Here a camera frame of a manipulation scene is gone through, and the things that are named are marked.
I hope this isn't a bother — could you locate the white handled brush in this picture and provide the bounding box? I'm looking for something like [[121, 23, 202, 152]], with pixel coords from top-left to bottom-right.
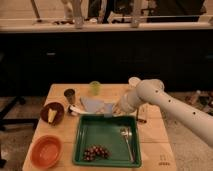
[[68, 105, 86, 116]]

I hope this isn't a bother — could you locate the metal cup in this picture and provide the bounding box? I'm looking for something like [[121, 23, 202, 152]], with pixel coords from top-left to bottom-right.
[[64, 89, 75, 105]]

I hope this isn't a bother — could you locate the orange bowl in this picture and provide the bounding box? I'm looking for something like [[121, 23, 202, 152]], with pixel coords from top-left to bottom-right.
[[30, 135, 62, 169]]

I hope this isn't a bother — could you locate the green plastic tray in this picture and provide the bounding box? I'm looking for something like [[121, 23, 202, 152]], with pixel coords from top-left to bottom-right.
[[72, 115, 142, 168]]

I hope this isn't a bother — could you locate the wooden table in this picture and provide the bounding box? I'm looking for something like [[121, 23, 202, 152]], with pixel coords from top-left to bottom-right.
[[21, 83, 178, 171]]

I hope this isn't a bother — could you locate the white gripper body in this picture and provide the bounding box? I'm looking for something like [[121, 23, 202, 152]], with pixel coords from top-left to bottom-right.
[[113, 91, 138, 114]]

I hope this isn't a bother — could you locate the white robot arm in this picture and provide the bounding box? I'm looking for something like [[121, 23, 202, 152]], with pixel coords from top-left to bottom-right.
[[113, 79, 213, 148]]

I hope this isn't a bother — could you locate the white cup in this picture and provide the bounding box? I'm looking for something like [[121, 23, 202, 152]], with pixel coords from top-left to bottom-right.
[[128, 77, 141, 88]]

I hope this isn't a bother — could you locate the dark brown plate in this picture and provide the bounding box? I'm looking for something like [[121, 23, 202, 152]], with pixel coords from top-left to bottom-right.
[[40, 102, 64, 125]]

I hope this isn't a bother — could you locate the green plastic cup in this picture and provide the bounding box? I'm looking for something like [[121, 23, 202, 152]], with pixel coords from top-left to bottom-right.
[[89, 81, 100, 95]]

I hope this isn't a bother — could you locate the blue cloth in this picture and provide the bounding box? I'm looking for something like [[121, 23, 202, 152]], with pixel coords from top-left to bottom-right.
[[80, 97, 105, 113]]

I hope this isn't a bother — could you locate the metal spoon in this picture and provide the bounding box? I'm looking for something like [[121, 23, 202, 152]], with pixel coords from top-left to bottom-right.
[[120, 128, 134, 163]]

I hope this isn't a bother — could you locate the yellow cheese wedge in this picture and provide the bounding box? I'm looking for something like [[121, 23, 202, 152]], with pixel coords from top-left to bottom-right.
[[48, 109, 57, 124]]

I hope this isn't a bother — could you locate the black office chair base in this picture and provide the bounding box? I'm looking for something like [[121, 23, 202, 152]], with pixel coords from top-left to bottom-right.
[[0, 96, 38, 131]]

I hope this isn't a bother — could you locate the blue sponge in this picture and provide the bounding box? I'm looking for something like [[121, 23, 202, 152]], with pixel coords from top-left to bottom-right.
[[104, 103, 114, 117]]

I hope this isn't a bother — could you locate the bunch of dark grapes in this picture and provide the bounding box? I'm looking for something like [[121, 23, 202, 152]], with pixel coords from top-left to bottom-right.
[[83, 145, 109, 162]]

